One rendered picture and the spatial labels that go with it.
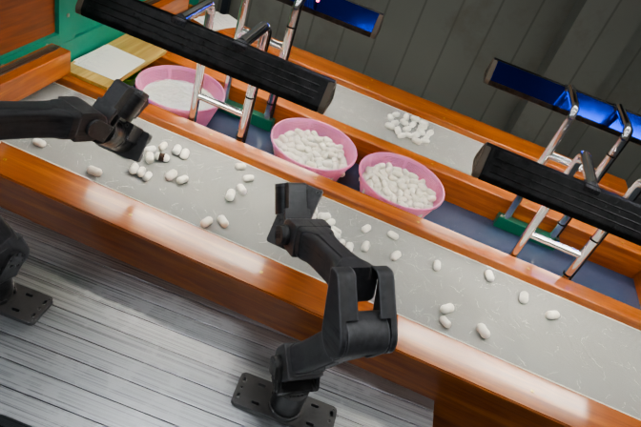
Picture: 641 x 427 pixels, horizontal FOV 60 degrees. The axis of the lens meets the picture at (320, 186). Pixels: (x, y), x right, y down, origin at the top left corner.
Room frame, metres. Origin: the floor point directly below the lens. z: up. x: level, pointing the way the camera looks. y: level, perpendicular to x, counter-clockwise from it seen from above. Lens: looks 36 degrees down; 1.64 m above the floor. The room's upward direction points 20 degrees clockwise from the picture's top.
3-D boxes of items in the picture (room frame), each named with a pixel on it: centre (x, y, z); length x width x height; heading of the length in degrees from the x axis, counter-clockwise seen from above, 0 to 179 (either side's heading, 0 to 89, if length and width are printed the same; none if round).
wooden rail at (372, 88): (1.94, -0.15, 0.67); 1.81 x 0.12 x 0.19; 85
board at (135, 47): (1.47, 0.72, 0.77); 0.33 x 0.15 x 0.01; 175
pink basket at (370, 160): (1.38, -0.22, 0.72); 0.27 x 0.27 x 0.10
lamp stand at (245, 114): (1.23, 0.34, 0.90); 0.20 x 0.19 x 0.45; 85
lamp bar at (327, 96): (1.16, 0.35, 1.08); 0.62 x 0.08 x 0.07; 85
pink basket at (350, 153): (1.41, 0.06, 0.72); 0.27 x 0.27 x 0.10
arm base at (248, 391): (0.62, -0.08, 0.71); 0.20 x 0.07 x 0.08; 89
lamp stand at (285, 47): (1.63, 0.31, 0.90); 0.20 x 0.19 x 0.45; 85
